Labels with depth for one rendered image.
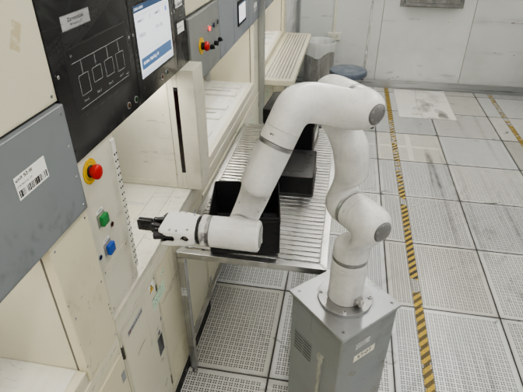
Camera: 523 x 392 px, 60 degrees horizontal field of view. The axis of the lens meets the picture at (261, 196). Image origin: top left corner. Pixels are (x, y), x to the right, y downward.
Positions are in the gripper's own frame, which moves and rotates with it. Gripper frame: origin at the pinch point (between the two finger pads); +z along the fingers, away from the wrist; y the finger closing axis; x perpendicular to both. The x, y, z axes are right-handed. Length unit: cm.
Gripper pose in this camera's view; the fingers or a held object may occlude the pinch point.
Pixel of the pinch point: (145, 223)
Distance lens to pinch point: 126.4
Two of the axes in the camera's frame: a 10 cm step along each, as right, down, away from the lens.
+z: -9.8, -1.0, 1.5
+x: 0.0, -8.4, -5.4
